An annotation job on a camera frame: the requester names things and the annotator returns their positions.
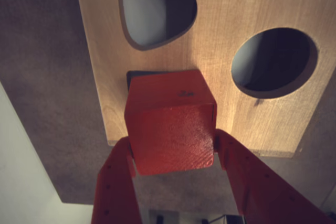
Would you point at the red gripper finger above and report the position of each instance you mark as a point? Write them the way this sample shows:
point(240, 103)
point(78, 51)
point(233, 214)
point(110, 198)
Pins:
point(267, 195)
point(115, 190)

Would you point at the red cube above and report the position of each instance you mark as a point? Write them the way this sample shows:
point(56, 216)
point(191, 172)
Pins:
point(170, 129)

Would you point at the wooden shape sorter box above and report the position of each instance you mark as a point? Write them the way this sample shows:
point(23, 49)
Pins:
point(223, 24)

